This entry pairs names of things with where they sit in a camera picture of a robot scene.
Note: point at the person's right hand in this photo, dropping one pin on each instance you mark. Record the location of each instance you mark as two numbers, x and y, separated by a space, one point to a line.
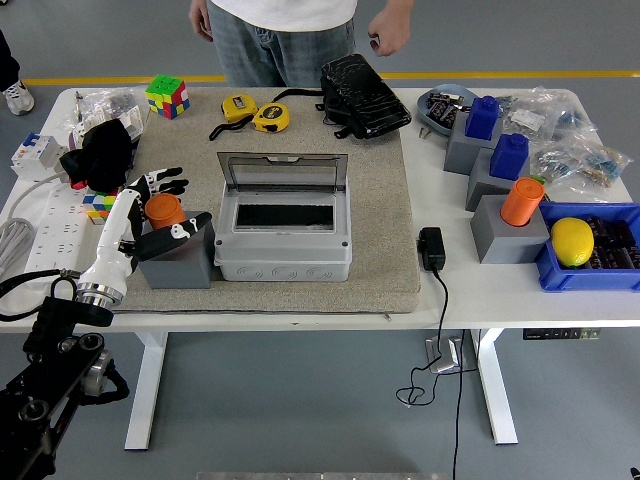
200 20

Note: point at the person's left hand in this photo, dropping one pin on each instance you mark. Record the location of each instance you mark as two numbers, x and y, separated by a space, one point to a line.
392 35

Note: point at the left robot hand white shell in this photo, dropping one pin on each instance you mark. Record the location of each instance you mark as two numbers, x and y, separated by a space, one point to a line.
107 250

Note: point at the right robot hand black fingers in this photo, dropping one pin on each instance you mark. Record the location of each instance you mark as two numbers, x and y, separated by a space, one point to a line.
635 475

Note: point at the orange cylinder battery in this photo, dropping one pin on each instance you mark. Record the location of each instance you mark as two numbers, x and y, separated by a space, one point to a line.
520 202
162 212

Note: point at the grey electrical box with lid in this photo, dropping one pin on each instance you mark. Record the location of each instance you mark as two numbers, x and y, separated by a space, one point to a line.
282 250

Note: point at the person's left forearm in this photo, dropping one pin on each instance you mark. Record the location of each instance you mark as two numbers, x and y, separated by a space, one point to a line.
400 6

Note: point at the dark printed battery cell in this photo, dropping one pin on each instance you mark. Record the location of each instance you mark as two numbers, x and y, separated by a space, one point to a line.
439 104
449 116

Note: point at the blue square battery block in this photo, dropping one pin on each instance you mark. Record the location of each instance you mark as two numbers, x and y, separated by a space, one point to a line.
482 117
509 157

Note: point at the small Rubik's cube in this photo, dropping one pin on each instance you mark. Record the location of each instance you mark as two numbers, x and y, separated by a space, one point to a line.
100 207

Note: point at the white power strip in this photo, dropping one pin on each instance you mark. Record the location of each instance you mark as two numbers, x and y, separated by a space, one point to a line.
55 235

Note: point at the glossy black pouch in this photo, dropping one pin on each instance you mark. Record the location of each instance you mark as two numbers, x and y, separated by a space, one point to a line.
365 95

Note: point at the grey holder block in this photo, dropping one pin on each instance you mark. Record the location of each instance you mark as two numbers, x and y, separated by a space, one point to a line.
175 272
460 155
482 192
505 245

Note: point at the blue-grey dish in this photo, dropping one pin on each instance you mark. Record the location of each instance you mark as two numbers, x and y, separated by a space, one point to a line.
425 110

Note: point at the person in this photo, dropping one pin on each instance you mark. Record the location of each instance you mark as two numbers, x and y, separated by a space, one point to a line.
280 40

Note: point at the large Rubik's cube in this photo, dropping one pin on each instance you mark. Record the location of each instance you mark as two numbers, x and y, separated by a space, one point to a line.
167 97

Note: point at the black cloth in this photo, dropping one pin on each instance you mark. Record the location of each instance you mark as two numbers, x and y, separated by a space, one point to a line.
102 155

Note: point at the yellow tape measure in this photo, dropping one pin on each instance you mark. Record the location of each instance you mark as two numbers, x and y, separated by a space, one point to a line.
271 117
239 107

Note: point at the clear plastic parts bag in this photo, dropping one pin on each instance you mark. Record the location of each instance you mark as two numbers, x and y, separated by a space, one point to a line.
585 165
115 102
577 125
530 117

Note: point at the white circuit breaker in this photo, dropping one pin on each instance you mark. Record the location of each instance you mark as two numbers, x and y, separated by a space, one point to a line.
30 155

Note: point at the white table leg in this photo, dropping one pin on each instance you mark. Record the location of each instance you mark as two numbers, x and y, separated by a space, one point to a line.
142 400
495 400

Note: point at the black table control panel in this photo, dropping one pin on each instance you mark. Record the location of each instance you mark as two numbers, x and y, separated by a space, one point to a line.
560 334

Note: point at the grey-brown mat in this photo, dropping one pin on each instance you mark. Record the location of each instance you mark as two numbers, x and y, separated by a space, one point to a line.
380 200

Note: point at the person's leg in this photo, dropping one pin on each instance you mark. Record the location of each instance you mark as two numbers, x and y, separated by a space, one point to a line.
17 97

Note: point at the blue plastic bin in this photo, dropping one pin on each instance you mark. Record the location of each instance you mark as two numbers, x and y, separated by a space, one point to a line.
590 280

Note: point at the small green part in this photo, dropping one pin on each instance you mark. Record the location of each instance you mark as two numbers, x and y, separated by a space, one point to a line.
538 179

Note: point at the black cylindrical capacitor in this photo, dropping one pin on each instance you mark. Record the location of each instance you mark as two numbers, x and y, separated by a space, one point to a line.
601 229
625 235
610 261

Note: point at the black power adapter plug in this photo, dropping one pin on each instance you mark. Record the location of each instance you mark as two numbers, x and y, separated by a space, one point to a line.
431 249

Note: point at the yellow lemon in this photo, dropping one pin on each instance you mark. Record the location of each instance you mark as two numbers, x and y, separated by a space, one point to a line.
572 242

